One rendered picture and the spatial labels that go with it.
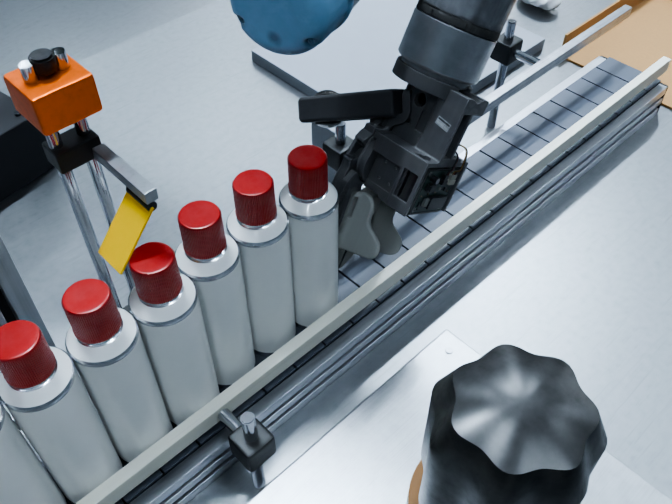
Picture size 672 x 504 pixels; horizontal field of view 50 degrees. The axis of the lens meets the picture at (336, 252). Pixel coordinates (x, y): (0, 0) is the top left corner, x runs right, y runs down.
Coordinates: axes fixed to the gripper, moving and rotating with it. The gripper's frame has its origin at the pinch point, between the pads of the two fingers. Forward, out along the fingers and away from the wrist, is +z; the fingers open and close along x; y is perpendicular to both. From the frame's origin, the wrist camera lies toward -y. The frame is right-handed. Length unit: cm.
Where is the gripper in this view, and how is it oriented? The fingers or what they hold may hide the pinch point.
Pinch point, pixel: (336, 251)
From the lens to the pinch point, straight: 71.5
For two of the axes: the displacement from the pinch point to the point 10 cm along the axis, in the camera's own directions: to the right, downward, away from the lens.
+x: 6.2, -1.1, 7.7
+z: -3.6, 8.4, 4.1
